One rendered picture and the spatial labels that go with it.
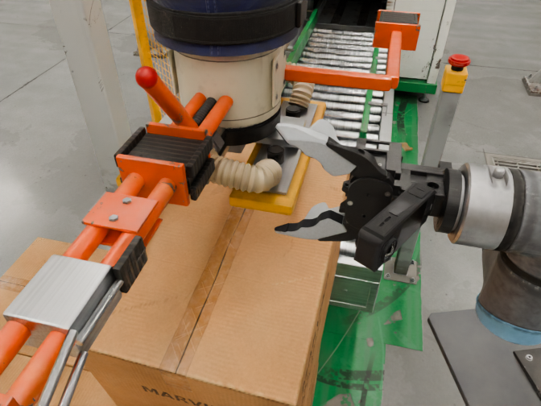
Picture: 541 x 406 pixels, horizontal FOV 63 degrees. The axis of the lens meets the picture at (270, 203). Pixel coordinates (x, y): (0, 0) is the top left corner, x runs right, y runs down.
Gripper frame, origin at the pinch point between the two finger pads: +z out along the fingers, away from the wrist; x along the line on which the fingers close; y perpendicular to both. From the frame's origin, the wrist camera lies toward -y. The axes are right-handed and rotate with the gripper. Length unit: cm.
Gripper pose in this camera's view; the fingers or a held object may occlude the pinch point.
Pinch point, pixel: (271, 186)
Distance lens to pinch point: 50.9
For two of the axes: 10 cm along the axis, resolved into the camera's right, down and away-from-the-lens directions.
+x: 0.0, -7.7, -6.4
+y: 2.4, -6.2, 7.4
